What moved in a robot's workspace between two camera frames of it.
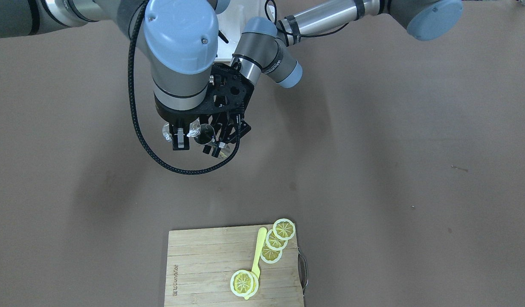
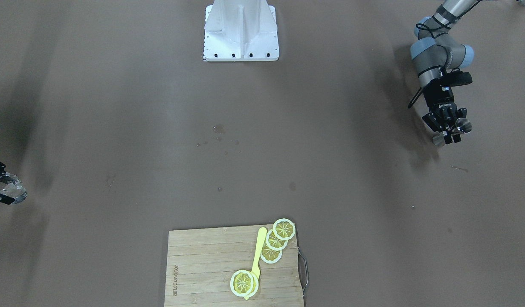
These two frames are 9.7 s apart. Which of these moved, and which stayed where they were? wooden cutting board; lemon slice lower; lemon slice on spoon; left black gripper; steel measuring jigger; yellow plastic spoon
Moved: left black gripper; steel measuring jigger
Stayed: lemon slice lower; lemon slice on spoon; wooden cutting board; yellow plastic spoon
